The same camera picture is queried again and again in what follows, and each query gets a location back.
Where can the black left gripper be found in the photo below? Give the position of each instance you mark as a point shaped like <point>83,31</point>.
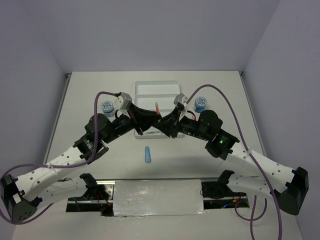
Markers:
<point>145,118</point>

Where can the white compartment tray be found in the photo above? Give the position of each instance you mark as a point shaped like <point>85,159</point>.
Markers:
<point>146,93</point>

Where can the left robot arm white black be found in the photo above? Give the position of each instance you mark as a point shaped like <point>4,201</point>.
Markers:
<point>47,183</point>

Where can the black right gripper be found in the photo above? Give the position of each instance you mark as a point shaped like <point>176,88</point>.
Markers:
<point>170,122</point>

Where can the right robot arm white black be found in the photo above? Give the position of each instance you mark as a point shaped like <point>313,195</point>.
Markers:
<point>286,185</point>

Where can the silver foil covered plate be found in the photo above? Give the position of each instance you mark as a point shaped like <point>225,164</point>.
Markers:
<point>157,198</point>

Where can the green white pen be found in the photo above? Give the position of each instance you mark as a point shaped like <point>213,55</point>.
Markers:
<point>154,133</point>

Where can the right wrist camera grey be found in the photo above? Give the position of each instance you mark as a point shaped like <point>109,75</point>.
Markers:
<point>180,99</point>

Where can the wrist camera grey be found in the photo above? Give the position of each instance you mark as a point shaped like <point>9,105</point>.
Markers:
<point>180,99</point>
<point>123,101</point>

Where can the orange highlighter pen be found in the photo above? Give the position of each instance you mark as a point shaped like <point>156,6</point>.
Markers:
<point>157,108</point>

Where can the blue cleaning putty jar left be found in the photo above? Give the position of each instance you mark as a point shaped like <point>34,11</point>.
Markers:
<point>108,108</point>

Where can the blue cleaning putty jar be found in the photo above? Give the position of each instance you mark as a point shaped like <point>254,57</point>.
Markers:
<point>200,104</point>
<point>108,108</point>

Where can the blue transparent eraser case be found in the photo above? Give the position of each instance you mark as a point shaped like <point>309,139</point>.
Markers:
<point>147,155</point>

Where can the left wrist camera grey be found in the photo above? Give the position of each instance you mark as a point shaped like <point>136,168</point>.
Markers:
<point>123,101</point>

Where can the blue cleaning putty jar right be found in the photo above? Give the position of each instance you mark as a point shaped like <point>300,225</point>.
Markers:
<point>200,104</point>

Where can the aluminium table edge rail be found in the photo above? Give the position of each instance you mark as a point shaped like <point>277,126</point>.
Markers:
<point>56,120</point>

